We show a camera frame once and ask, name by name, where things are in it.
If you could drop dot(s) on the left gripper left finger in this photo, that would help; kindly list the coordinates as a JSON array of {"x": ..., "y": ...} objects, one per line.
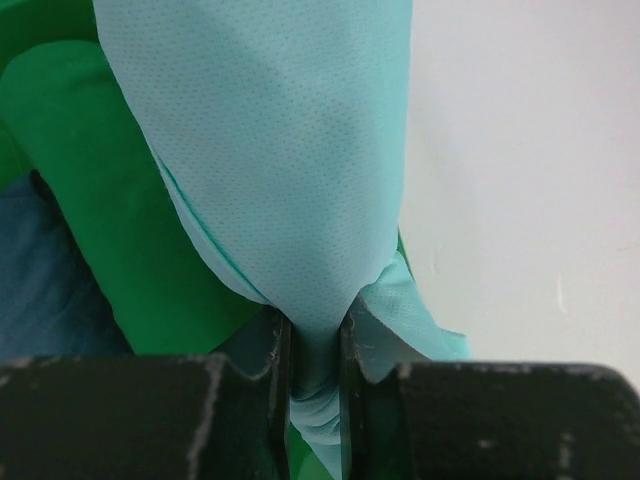
[{"x": 221, "y": 415}]

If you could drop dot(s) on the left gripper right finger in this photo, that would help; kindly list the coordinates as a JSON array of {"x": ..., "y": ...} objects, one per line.
[{"x": 405, "y": 416}]

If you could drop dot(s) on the teal t shirt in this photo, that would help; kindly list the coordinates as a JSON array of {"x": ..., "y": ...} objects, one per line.
[{"x": 279, "y": 130}]

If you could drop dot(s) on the rolled dark green t shirt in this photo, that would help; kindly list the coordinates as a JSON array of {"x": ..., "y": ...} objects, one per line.
[{"x": 65, "y": 110}]

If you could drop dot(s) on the rolled blue t shirt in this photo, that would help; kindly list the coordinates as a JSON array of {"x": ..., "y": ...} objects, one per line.
[{"x": 51, "y": 303}]

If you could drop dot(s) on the green plastic tray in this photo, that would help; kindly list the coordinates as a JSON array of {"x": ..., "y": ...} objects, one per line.
[{"x": 27, "y": 24}]

